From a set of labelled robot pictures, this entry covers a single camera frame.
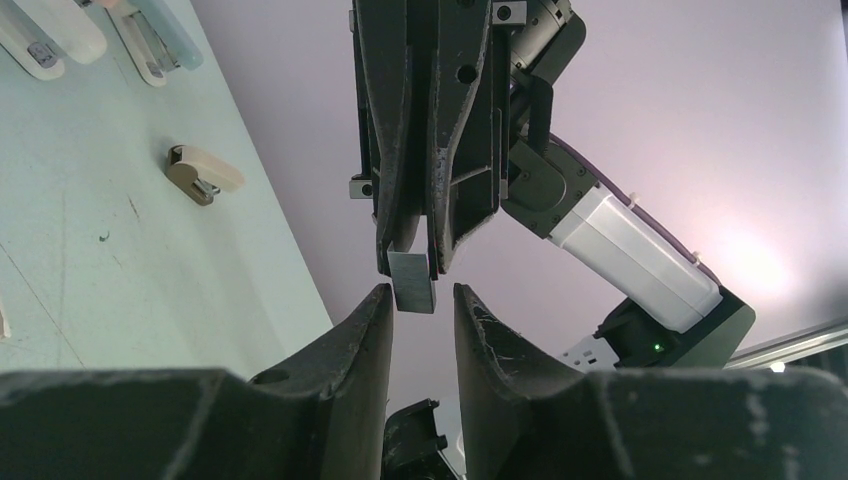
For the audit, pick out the beige brown mini stapler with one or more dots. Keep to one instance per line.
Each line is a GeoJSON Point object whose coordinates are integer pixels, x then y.
{"type": "Point", "coordinates": [200, 175]}

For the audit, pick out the right aluminium frame post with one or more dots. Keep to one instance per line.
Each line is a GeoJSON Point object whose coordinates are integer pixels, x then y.
{"type": "Point", "coordinates": [792, 347]}

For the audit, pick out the long white stapler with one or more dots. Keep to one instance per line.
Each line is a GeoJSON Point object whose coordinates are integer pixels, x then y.
{"type": "Point", "coordinates": [40, 34]}

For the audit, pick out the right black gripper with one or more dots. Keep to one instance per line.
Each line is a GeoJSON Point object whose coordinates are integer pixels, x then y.
{"type": "Point", "coordinates": [463, 123]}

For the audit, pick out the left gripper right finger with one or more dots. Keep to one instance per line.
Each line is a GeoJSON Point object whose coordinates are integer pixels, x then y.
{"type": "Point", "coordinates": [526, 415]}

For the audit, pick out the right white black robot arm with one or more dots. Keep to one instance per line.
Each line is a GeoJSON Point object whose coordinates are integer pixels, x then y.
{"type": "Point", "coordinates": [675, 312]}

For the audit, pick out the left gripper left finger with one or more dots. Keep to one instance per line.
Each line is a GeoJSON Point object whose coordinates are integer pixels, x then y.
{"type": "Point", "coordinates": [318, 414]}

